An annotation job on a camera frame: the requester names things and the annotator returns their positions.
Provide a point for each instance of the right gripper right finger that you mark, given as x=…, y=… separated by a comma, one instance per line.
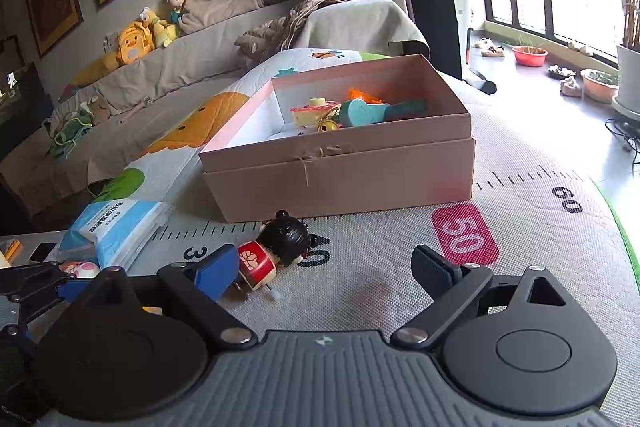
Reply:
x=518, y=344

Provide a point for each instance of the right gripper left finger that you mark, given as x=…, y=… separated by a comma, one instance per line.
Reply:
x=128, y=347

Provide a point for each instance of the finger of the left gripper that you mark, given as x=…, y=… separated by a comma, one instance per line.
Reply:
x=39, y=285

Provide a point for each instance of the blue white tissue pack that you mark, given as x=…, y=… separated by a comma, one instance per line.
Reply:
x=113, y=232

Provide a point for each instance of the black haired wooden doll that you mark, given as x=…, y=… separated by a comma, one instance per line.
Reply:
x=281, y=241

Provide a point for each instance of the white battery holder case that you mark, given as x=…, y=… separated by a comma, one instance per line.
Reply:
x=291, y=131

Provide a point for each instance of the red yellow round toy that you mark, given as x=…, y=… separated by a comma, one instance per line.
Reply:
x=314, y=111

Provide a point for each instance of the pink pig figurine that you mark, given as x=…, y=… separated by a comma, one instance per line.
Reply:
x=80, y=269

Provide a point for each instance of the small white duck toy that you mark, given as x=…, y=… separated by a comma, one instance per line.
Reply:
x=327, y=125

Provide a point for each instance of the colourful children play mat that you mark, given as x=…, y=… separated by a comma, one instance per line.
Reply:
x=525, y=209

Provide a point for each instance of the green cloth on sofa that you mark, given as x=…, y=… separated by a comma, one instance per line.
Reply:
x=72, y=128

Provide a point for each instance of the beige covered sofa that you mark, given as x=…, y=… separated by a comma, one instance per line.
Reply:
x=147, y=98

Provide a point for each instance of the pink cardboard gift box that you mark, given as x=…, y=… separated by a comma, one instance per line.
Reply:
x=412, y=162

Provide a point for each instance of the white plant pot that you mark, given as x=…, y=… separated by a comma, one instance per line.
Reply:
x=627, y=99

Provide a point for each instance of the yellow duck plush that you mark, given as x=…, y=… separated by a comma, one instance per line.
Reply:
x=134, y=42

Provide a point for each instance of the flower pot with plant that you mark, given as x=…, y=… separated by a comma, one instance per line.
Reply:
x=599, y=86

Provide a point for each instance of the yellow plush toy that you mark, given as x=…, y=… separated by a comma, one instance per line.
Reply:
x=164, y=33

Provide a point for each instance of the red plastic basin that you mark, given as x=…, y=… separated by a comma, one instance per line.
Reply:
x=529, y=56

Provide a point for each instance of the orange plastic toy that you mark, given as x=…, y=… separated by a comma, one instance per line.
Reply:
x=355, y=94

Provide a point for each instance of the beige pillow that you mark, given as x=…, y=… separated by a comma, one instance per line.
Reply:
x=199, y=14

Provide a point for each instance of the small doll on sofa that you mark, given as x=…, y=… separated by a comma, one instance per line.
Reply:
x=176, y=10

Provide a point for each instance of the white upright vacuum cleaner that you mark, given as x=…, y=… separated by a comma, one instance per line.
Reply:
x=465, y=6

